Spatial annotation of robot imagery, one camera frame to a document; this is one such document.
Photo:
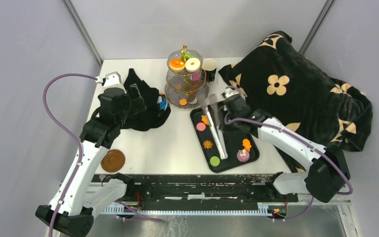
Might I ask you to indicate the brown round chocolate cookie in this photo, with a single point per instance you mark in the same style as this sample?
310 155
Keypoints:
192 99

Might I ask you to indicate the black cloth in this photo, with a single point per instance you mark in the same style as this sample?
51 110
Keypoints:
144 113

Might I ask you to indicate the orange frosted donut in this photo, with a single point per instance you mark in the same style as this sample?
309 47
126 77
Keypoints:
176 65

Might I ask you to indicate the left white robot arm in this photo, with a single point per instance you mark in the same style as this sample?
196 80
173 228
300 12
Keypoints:
70 212

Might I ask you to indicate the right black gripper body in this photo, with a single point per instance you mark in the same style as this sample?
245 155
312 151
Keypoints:
235 126

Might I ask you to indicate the orange fish cookie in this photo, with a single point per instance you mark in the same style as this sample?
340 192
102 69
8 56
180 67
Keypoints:
246 144
205 119

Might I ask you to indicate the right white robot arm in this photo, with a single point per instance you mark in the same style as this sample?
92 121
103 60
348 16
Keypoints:
326 172

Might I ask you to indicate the white frosted donut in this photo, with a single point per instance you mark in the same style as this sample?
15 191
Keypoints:
192 65

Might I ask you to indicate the black mug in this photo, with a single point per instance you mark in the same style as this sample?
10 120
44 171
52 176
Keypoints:
209 66

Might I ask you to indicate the orange leaf cookie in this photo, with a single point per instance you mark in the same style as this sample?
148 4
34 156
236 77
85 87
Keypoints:
183 102

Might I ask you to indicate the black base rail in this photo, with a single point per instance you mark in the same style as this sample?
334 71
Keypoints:
197 192

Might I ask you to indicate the three-tier glass cake stand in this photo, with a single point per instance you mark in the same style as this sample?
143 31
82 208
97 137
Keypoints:
184 77

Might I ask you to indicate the brown round saucer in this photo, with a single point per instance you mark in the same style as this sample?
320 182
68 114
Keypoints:
113 161

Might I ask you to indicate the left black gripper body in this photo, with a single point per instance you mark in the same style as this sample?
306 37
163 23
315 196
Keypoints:
128 105

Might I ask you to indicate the metal serving tongs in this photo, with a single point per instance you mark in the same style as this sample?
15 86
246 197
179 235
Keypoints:
211 111

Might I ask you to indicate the brown madeleine bread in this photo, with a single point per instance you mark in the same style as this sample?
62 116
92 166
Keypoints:
193 87

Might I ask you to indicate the pink round cookie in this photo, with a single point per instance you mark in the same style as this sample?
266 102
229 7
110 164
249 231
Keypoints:
201 126

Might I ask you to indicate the green round cookie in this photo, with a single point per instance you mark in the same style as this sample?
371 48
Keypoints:
214 161

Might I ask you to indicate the green cake slice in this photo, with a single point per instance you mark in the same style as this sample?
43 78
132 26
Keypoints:
185 55

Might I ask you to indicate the orange flower cookie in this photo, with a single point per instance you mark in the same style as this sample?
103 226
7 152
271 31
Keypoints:
207 144

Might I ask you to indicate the black floral blanket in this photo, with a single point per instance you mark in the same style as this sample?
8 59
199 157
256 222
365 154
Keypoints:
275 78

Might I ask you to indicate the blue patterned item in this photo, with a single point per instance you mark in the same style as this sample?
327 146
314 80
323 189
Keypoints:
163 104

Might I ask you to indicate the round orange biscuit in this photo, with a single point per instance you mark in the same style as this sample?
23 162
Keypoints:
177 87

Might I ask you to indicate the pink cake slice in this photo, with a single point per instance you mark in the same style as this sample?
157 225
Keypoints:
195 76

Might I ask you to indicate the black serving tray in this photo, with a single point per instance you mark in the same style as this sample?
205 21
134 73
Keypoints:
233 140

